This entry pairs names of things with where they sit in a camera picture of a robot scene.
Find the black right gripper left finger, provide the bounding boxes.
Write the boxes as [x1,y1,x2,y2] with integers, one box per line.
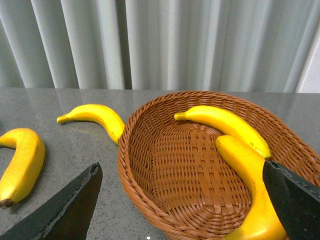
[0,162,103,240]

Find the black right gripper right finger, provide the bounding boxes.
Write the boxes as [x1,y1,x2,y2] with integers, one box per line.
[262,161,320,240]

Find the yellow banana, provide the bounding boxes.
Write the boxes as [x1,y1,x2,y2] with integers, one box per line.
[56,104,125,145]
[0,128,45,209]

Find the lower banana in basket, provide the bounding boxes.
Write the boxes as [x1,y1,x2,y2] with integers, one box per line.
[215,135,287,240]

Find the banana in basket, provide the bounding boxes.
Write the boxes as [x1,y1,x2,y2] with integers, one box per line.
[174,105,272,159]
[215,135,287,240]

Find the yellow banana beside basket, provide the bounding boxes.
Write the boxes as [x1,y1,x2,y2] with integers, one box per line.
[56,104,125,145]

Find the upper banana in basket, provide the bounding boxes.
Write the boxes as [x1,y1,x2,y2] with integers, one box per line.
[174,105,272,159]

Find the right brown wicker basket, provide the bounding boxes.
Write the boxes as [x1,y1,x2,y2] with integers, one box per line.
[118,91,320,240]

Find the white pleated curtain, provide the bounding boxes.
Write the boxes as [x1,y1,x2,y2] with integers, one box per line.
[0,0,320,93]

